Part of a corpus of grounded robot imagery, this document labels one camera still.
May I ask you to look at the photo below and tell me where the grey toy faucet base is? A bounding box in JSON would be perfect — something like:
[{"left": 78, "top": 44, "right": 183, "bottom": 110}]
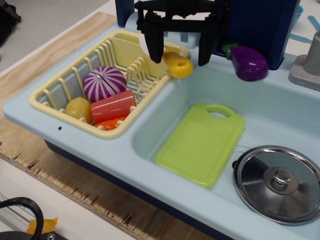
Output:
[{"left": 288, "top": 31, "right": 320, "bottom": 91}]

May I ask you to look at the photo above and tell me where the steel pot lid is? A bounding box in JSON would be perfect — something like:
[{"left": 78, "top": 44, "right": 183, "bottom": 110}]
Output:
[{"left": 233, "top": 145, "right": 320, "bottom": 225}]

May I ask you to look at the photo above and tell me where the dark blue toy backsplash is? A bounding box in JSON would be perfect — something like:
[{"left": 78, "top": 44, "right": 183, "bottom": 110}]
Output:
[{"left": 115, "top": 0, "right": 299, "bottom": 70}]

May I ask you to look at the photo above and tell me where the blue plastic cup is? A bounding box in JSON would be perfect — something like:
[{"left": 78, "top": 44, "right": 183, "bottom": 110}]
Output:
[{"left": 293, "top": 5, "right": 304, "bottom": 27}]

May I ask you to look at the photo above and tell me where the black object top left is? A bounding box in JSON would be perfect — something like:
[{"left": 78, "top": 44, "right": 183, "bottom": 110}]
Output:
[{"left": 0, "top": 0, "right": 21, "bottom": 47}]

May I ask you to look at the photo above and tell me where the green plastic cutting board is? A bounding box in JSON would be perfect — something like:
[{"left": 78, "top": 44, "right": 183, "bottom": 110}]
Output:
[{"left": 154, "top": 103, "right": 246, "bottom": 190}]

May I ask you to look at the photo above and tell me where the yellow tape piece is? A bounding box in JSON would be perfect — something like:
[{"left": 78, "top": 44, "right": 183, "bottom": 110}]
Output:
[{"left": 25, "top": 217, "right": 58, "bottom": 235}]

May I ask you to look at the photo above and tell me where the purple toy eggplant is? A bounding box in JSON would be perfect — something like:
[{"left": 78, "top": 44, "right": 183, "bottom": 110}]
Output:
[{"left": 221, "top": 41, "right": 269, "bottom": 82}]

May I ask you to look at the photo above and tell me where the black braided cable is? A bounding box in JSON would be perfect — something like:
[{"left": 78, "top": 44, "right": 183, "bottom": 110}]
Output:
[{"left": 0, "top": 196, "right": 45, "bottom": 238}]

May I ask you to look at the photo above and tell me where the purple striped toy onion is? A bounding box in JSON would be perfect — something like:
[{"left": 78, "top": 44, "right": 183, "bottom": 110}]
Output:
[{"left": 83, "top": 66, "right": 127, "bottom": 103}]

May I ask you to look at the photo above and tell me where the red toy sausage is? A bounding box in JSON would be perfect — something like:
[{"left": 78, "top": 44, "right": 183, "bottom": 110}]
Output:
[{"left": 90, "top": 89, "right": 136, "bottom": 124}]

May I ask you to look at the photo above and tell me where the light blue toy sink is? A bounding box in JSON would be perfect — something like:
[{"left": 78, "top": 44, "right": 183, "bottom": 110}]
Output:
[{"left": 2, "top": 24, "right": 320, "bottom": 240}]

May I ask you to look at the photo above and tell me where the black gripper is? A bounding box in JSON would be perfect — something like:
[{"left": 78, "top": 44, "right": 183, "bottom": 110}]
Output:
[{"left": 134, "top": 0, "right": 232, "bottom": 67}]

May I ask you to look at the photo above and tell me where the yellow toy potato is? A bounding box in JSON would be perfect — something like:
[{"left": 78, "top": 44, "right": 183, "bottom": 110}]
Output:
[{"left": 65, "top": 97, "right": 92, "bottom": 123}]

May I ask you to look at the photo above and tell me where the orange toy carrot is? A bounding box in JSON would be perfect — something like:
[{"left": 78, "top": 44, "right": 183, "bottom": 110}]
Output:
[{"left": 95, "top": 117, "right": 125, "bottom": 131}]

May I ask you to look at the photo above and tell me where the wooden board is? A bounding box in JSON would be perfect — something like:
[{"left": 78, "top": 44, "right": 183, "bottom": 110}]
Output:
[{"left": 0, "top": 10, "right": 208, "bottom": 240}]

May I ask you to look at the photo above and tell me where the yellow dish rack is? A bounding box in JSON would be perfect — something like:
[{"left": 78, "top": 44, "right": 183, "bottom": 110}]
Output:
[{"left": 28, "top": 29, "right": 191, "bottom": 140}]

